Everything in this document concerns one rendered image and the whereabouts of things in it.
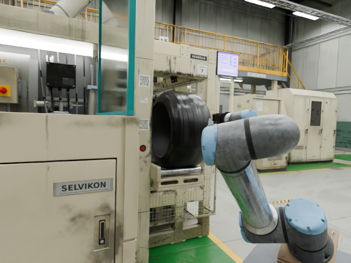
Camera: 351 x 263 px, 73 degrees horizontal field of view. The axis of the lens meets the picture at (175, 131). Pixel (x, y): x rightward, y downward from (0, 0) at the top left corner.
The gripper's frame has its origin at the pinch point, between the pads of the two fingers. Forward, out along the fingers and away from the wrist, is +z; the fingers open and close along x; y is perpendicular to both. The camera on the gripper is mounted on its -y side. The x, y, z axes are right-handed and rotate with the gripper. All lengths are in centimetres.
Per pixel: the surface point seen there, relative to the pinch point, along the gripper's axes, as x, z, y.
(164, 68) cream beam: 7, 49, 52
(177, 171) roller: 10.4, 24.6, -28.6
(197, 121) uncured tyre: 3.2, 8.7, 4.4
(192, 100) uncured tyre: 1.9, 15.2, 19.3
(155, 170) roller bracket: 26.9, 23.0, -26.6
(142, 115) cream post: 33.5, 27.8, 10.1
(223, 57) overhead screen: -264, 311, 191
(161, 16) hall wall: -360, 872, 595
